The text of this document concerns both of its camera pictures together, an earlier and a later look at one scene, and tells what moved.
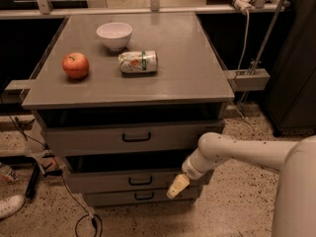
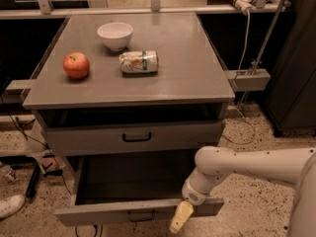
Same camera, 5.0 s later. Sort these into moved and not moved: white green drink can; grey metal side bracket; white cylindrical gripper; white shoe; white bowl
Moved: white cylindrical gripper
Not moved: white shoe; white green drink can; grey metal side bracket; white bowl
